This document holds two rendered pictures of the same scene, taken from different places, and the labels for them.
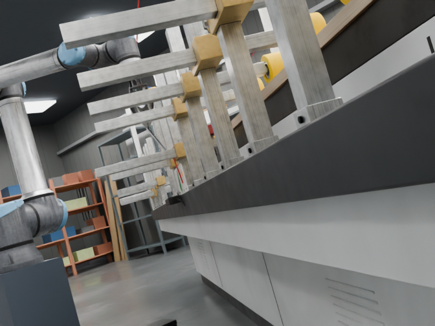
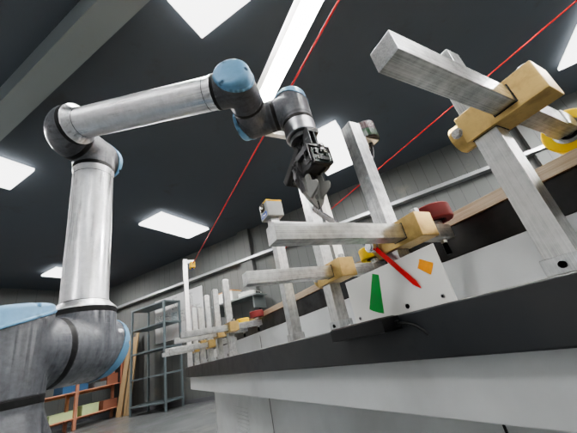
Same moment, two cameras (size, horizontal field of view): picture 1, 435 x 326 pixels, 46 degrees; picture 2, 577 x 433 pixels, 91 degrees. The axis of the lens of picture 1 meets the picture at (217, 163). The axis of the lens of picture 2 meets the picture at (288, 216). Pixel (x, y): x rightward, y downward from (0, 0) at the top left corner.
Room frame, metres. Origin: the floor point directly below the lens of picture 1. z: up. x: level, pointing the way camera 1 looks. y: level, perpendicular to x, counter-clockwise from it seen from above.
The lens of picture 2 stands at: (1.32, 0.52, 0.69)
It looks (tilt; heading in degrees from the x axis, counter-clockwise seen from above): 24 degrees up; 340
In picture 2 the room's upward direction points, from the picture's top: 12 degrees counter-clockwise
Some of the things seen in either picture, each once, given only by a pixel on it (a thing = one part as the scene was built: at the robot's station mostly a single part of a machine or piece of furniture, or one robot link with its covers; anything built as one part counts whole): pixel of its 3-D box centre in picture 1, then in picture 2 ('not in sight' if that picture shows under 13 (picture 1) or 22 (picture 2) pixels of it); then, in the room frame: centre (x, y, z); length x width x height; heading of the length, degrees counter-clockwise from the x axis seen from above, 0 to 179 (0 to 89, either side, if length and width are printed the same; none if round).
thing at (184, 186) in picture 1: (180, 180); (389, 289); (1.83, 0.15, 0.75); 0.26 x 0.01 x 0.10; 11
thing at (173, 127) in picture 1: (174, 129); (379, 204); (1.81, 0.12, 0.93); 0.03 x 0.03 x 0.48; 11
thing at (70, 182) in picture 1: (57, 227); (72, 380); (9.84, 3.33, 0.97); 2.11 x 0.59 x 1.95; 136
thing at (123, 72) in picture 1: (199, 54); not in sight; (1.03, -0.03, 0.95); 0.50 x 0.04 x 0.04; 101
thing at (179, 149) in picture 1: (182, 151); (401, 236); (1.79, 0.11, 0.84); 0.13 x 0.06 x 0.05; 11
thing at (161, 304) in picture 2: (140, 194); (155, 355); (9.19, 1.51, 1.12); 1.15 x 0.49 x 2.23; 46
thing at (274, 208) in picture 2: not in sight; (271, 211); (2.31, 0.22, 1.18); 0.07 x 0.07 x 0.08; 11
